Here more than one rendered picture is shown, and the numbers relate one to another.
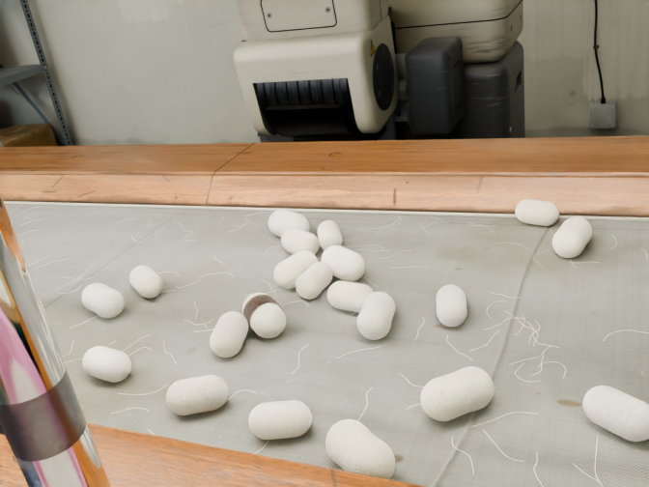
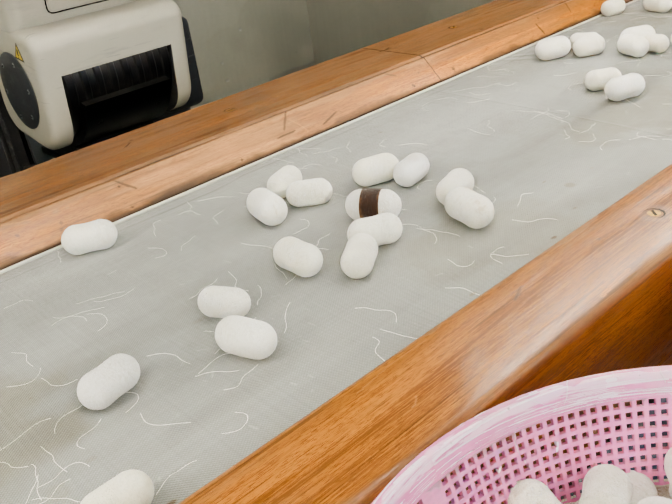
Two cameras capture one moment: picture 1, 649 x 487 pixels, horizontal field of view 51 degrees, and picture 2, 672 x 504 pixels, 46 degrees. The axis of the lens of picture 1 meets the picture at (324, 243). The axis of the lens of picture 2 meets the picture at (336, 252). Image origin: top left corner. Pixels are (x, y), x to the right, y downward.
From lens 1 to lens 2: 0.94 m
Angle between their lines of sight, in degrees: 58
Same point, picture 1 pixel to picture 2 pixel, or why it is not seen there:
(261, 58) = (73, 41)
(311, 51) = (132, 21)
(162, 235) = (486, 92)
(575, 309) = not seen: outside the picture
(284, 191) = (482, 49)
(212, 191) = (436, 69)
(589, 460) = not seen: outside the picture
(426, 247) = (616, 32)
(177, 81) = not seen: outside the picture
